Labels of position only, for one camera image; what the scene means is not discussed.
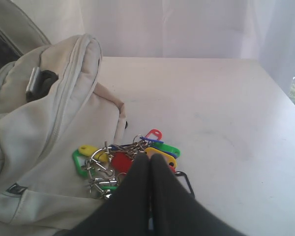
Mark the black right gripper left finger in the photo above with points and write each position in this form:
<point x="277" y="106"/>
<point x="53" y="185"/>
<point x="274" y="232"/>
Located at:
<point x="126" y="212"/>

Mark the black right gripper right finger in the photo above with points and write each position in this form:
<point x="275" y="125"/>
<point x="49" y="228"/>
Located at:
<point x="175" y="212"/>

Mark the colourful key tag bunch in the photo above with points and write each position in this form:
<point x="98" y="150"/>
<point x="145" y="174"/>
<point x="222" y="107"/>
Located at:
<point x="104" y="168"/>

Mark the beige fabric duffel bag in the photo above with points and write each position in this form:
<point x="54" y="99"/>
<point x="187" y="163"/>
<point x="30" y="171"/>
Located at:
<point x="51" y="103"/>

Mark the white curtain backdrop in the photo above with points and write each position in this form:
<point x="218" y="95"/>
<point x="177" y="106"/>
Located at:
<point x="248" y="29"/>

